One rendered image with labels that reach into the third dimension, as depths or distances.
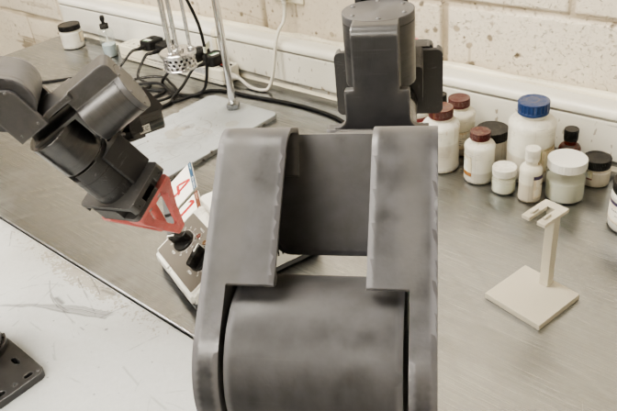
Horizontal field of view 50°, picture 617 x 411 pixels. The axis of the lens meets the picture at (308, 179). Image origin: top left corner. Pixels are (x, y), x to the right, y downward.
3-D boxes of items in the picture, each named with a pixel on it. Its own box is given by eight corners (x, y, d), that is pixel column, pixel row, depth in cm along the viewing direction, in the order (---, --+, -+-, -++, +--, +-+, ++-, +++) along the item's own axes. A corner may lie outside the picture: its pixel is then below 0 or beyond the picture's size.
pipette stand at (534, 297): (538, 330, 78) (548, 242, 71) (484, 297, 84) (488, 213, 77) (578, 299, 82) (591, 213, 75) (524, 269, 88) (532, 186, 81)
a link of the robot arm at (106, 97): (149, 87, 77) (72, 7, 71) (153, 117, 70) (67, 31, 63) (72, 149, 78) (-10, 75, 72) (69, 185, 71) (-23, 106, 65)
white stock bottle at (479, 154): (497, 172, 108) (499, 126, 104) (488, 187, 105) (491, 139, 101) (468, 168, 111) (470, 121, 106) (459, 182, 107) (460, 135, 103)
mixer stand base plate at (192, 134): (163, 183, 116) (162, 179, 115) (97, 155, 128) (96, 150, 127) (279, 116, 135) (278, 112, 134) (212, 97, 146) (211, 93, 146)
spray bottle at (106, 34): (104, 54, 178) (94, 16, 173) (118, 51, 179) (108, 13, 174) (104, 59, 175) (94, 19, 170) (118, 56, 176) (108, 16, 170)
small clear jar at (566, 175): (566, 210, 98) (571, 172, 95) (534, 194, 102) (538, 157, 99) (592, 195, 100) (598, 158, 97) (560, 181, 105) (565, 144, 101)
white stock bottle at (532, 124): (507, 185, 105) (512, 110, 98) (502, 162, 111) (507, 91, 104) (555, 184, 104) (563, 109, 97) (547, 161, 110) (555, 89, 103)
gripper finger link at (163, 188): (169, 204, 88) (119, 162, 82) (206, 206, 83) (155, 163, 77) (144, 249, 85) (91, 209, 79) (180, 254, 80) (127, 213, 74)
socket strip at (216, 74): (224, 86, 151) (220, 68, 149) (120, 58, 174) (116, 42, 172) (241, 78, 154) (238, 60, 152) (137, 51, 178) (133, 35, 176)
